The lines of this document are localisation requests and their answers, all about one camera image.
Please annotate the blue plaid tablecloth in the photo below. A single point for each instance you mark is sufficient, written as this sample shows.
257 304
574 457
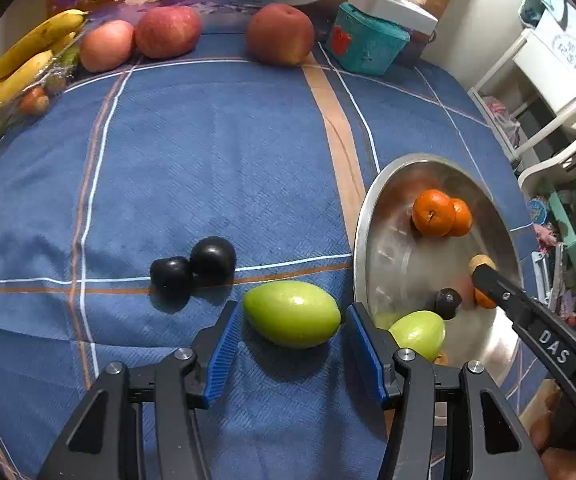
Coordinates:
193 160

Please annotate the dark red apple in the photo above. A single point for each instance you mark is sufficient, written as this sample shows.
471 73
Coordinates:
280 34

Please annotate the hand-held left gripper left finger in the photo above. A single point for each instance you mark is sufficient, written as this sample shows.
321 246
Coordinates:
223 345

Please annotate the small red fruit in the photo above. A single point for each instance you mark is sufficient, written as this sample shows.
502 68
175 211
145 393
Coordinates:
33 101

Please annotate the black plum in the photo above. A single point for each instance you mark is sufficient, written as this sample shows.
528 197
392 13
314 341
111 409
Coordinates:
213 256
447 302
170 277

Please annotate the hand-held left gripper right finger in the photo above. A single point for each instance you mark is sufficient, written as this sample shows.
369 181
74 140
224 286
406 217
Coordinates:
365 350

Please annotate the pale pink apple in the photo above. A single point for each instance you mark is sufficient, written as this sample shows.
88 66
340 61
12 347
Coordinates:
107 45

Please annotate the yellow banana bunch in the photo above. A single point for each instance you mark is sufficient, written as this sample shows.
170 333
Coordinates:
18 65

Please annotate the teal round object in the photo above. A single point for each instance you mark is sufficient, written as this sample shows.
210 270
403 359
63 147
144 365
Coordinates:
537 7

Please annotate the large orange tangerine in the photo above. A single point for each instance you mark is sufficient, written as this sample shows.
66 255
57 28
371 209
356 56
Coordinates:
432 212

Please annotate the teal plastic box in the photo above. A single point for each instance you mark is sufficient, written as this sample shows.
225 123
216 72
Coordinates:
367 42

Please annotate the round steel plate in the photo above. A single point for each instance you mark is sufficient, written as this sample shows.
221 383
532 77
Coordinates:
392 260

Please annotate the blue round tin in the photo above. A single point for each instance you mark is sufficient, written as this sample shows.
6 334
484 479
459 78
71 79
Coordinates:
537 210

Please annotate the pink plastic bag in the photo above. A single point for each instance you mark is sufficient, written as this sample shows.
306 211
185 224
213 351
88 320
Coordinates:
505 120

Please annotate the green mango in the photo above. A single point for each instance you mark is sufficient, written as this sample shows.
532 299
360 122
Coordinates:
417 332
293 320

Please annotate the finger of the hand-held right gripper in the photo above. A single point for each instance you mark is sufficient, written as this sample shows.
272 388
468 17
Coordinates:
532 320

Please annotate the small orange tangerine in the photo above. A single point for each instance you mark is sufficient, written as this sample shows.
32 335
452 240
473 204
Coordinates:
485 300
463 217

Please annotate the brown kiwi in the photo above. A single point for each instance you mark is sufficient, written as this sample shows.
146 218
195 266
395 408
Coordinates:
482 261

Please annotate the white metal rack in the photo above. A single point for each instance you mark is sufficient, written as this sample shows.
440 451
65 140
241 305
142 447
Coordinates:
542 75

